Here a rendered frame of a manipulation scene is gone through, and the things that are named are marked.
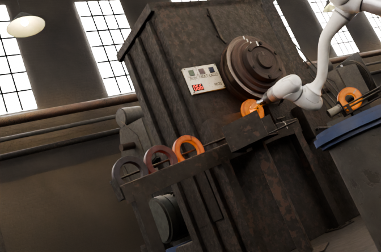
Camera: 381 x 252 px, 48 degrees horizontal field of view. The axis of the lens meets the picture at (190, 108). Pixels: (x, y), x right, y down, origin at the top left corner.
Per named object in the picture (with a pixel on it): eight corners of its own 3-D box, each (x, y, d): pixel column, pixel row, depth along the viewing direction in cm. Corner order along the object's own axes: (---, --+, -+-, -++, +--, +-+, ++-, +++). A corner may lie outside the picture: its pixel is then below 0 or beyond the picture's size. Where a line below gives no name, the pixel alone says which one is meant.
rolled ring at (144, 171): (139, 150, 220) (136, 152, 222) (107, 163, 209) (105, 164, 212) (155, 183, 216) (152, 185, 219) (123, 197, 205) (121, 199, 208)
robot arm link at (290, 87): (270, 95, 239) (288, 105, 243) (288, 83, 227) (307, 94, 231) (272, 79, 245) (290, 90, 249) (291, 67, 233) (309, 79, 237)
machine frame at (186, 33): (196, 281, 289) (111, 55, 335) (304, 228, 349) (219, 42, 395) (259, 268, 232) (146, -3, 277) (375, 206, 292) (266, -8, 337)
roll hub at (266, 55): (253, 85, 268) (236, 46, 276) (284, 79, 284) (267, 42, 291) (258, 81, 264) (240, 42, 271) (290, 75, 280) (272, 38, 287)
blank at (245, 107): (236, 104, 263) (239, 102, 260) (253, 97, 271) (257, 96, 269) (248, 127, 260) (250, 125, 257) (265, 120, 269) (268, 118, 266)
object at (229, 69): (239, 108, 269) (210, 43, 281) (291, 96, 295) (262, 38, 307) (245, 104, 264) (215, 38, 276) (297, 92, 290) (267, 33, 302)
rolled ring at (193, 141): (168, 142, 230) (165, 145, 233) (186, 172, 227) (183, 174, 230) (193, 129, 241) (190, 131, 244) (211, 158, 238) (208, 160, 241)
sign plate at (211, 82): (191, 95, 267) (181, 70, 272) (224, 88, 282) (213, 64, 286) (193, 93, 265) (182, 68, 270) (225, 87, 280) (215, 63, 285)
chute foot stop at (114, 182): (118, 202, 209) (109, 181, 211) (119, 201, 209) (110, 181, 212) (123, 198, 203) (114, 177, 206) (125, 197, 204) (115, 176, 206)
